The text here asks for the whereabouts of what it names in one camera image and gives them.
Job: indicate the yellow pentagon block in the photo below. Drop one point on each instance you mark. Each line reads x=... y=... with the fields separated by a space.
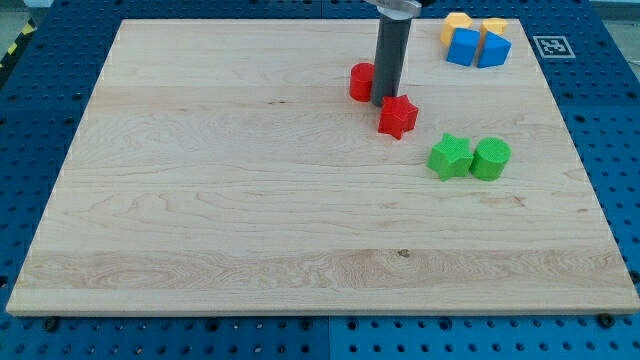
x=494 y=25

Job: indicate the white fiducial marker tag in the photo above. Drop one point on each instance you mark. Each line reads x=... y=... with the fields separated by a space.
x=553 y=47

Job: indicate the black right board screw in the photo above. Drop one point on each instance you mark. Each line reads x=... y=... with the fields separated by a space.
x=606 y=321

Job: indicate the red cylinder block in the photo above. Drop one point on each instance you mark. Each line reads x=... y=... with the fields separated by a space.
x=361 y=79

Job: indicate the blue cube block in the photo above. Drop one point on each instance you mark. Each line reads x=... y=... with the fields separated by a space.
x=463 y=46

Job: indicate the silver metal rod mount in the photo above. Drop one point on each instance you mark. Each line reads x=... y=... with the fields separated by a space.
x=397 y=8

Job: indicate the yellow hexagon block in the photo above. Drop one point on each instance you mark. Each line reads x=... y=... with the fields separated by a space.
x=451 y=23

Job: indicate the green star block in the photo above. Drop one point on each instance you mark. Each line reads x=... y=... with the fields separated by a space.
x=450 y=157

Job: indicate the light wooden board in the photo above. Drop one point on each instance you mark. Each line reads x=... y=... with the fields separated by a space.
x=222 y=169

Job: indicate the red star block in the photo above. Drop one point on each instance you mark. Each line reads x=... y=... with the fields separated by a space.
x=398 y=115

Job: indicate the yellow black hazard tape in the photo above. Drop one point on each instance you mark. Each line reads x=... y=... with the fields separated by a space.
x=19 y=45

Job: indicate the black board screw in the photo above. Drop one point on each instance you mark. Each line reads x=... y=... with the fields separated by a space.
x=50 y=324
x=606 y=321

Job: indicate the black left board screw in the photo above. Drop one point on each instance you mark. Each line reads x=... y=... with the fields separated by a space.
x=50 y=324

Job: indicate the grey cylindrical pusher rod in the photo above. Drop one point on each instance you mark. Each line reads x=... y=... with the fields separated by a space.
x=391 y=46

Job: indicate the green cylinder block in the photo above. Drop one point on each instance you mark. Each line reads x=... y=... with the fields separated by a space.
x=490 y=158

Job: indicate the blue wedge block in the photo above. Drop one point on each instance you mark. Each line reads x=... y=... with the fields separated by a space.
x=494 y=52

